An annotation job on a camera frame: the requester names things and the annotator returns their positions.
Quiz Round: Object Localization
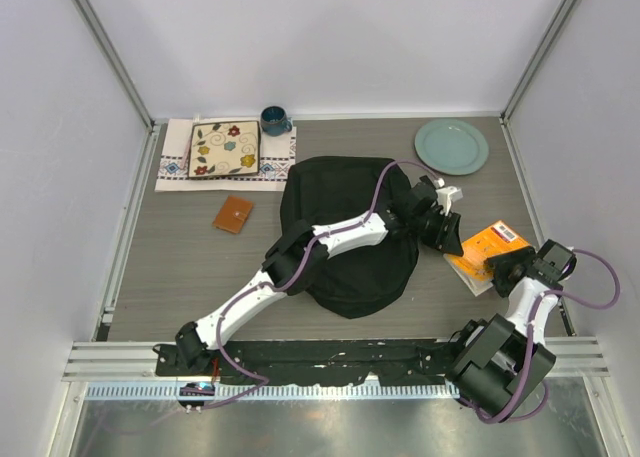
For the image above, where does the brown leather wallet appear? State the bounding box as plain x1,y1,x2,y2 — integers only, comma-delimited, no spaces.
212,195,254,234

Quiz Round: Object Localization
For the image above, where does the white slotted cable duct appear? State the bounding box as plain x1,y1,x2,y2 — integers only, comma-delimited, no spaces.
85,380,459,401

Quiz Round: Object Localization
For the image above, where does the dark blue ceramic cup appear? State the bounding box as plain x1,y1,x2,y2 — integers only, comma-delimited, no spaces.
260,106,293,137

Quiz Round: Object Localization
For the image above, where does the white patterned cloth mat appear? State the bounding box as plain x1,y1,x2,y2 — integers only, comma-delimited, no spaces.
155,119,297,192

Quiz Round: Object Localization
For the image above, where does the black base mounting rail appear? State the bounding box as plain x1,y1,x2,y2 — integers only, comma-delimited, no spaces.
154,339,466,386

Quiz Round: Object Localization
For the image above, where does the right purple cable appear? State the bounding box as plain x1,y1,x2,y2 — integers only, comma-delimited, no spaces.
457,248,622,424

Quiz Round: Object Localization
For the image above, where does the black student backpack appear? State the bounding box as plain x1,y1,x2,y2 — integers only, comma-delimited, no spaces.
280,156,419,319

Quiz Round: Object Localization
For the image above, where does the purple cable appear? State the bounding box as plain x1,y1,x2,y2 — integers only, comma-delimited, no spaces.
457,248,622,424
202,159,446,411

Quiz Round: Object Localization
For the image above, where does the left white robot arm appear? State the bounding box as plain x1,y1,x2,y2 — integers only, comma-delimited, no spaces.
175,177,463,376

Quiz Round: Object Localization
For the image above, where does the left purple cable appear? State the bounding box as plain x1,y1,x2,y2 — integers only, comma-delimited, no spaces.
202,159,446,411

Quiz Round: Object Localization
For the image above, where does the light teal round plate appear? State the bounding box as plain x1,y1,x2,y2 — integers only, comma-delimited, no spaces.
414,118,489,176

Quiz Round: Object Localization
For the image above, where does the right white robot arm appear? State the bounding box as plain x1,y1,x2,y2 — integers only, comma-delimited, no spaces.
445,240,577,424

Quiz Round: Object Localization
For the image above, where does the floral square ceramic plate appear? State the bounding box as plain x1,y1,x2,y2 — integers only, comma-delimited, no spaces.
187,121,260,180

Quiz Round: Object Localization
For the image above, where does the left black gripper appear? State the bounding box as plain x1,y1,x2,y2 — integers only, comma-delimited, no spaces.
409,209,464,260

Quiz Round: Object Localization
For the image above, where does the orange paperback book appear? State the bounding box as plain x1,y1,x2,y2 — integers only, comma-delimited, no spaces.
444,220,530,296

